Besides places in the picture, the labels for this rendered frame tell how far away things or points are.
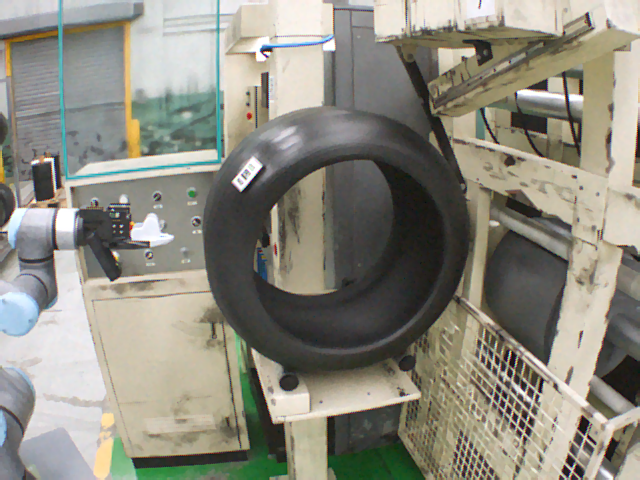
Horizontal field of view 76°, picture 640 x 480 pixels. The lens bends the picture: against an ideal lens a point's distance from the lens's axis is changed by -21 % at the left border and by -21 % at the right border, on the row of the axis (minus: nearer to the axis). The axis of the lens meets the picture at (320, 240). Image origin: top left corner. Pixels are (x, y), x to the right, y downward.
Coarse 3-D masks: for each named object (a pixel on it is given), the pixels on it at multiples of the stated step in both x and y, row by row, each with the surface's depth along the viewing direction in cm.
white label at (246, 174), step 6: (252, 162) 91; (258, 162) 90; (246, 168) 91; (252, 168) 90; (258, 168) 89; (240, 174) 92; (246, 174) 90; (252, 174) 89; (234, 180) 92; (240, 180) 91; (246, 180) 90; (240, 186) 90
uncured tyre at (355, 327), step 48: (240, 144) 107; (288, 144) 91; (336, 144) 91; (384, 144) 94; (240, 192) 91; (432, 192) 99; (240, 240) 92; (432, 240) 125; (240, 288) 95; (384, 288) 133; (432, 288) 108; (240, 336) 102; (288, 336) 100; (336, 336) 126; (384, 336) 108
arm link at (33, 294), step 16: (0, 288) 79; (16, 288) 81; (32, 288) 84; (0, 304) 76; (16, 304) 78; (32, 304) 81; (0, 320) 77; (16, 320) 79; (32, 320) 80; (16, 336) 80
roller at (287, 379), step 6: (276, 366) 111; (282, 366) 110; (276, 372) 110; (282, 372) 108; (288, 372) 108; (294, 372) 109; (282, 378) 106; (288, 378) 106; (294, 378) 107; (282, 384) 106; (288, 384) 107; (294, 384) 107; (288, 390) 107
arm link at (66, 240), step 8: (64, 208) 93; (72, 208) 94; (64, 216) 91; (72, 216) 91; (56, 224) 89; (64, 224) 90; (72, 224) 90; (56, 232) 89; (64, 232) 90; (72, 232) 90; (56, 240) 90; (64, 240) 90; (72, 240) 91; (64, 248) 92; (72, 248) 92
